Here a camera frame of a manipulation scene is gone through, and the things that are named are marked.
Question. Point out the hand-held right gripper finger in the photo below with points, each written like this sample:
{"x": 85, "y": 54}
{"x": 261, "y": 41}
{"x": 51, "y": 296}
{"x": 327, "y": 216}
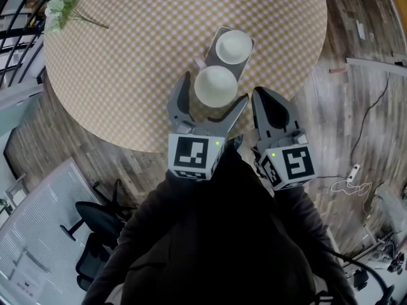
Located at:
{"x": 256, "y": 119}
{"x": 292, "y": 119}

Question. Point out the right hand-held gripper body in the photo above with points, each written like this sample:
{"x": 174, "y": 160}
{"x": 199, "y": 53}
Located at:
{"x": 292, "y": 165}

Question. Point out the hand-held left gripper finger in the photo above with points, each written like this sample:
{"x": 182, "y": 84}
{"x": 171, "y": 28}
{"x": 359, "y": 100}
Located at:
{"x": 178, "y": 106}
{"x": 232, "y": 116}

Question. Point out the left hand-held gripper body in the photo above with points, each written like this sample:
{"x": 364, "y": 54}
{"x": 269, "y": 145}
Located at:
{"x": 190, "y": 154}

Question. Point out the white cup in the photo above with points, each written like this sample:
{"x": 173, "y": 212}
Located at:
{"x": 233, "y": 46}
{"x": 215, "y": 86}

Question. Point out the grey rectangular tray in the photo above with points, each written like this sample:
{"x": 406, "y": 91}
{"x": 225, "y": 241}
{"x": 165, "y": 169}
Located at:
{"x": 212, "y": 56}

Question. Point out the person's right forearm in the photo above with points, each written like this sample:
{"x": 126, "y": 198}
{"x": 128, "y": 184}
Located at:
{"x": 299, "y": 211}

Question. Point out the person's left forearm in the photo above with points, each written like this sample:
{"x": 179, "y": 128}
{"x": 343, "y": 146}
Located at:
{"x": 152, "y": 199}

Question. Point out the round table checkered tablecloth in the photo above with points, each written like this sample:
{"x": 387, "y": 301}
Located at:
{"x": 127, "y": 75}

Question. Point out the white power strip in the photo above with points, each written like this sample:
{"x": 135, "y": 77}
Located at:
{"x": 354, "y": 173}

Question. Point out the small pink stick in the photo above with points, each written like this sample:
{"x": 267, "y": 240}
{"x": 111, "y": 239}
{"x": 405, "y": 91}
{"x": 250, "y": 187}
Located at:
{"x": 337, "y": 70}

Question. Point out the person's dark jacket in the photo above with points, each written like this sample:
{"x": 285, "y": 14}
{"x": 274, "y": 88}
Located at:
{"x": 222, "y": 234}

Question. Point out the grey bag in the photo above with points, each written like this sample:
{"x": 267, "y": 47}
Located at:
{"x": 391, "y": 205}

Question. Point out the black office chair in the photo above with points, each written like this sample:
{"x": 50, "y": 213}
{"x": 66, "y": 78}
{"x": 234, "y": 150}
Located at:
{"x": 95, "y": 213}

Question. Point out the white paper scrap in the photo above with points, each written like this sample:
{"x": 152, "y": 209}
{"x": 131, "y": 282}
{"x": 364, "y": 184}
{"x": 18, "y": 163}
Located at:
{"x": 361, "y": 30}

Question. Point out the black and white harness buckle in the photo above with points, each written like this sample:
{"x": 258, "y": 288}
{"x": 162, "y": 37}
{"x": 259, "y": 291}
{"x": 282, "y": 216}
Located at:
{"x": 322, "y": 299}

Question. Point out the white artificial flower bunch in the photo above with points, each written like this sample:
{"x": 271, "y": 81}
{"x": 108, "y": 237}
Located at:
{"x": 57, "y": 9}

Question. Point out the frosted glass partition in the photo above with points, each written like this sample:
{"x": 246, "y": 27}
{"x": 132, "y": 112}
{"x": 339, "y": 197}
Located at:
{"x": 12, "y": 119}

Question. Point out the black metal railing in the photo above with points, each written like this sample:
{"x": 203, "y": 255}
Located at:
{"x": 16, "y": 37}

